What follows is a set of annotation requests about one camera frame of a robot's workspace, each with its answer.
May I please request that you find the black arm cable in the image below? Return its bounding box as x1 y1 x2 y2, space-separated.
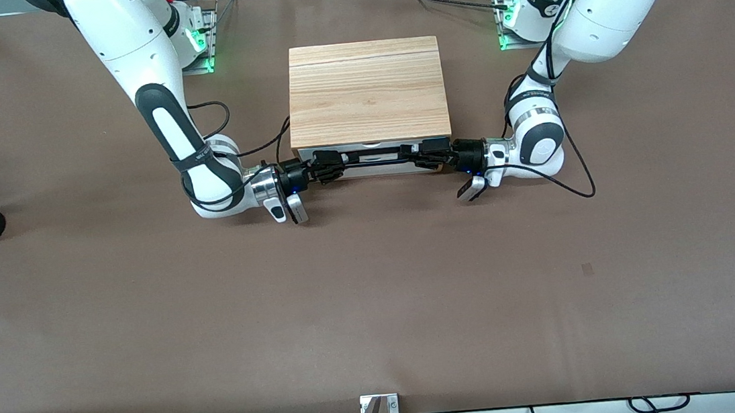
489 0 598 206
173 93 300 208

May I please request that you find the white drawer with black handle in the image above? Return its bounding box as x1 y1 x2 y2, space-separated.
298 134 450 172

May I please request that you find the silver mounting bracket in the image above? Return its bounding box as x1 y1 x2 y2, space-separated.
359 392 400 413

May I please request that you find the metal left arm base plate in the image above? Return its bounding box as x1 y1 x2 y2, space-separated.
494 0 572 53

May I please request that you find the wooden drawer cabinet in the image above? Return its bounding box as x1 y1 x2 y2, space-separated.
281 33 457 186

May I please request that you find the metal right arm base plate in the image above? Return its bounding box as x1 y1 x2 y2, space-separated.
177 5 218 77

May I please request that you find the looped black floor cable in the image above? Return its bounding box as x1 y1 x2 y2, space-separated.
628 393 693 413

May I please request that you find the brown table mat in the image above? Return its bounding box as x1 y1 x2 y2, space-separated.
0 0 735 413

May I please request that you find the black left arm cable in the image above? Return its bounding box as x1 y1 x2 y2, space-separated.
489 0 598 206

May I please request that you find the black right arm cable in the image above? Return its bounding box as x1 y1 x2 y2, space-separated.
173 93 300 208

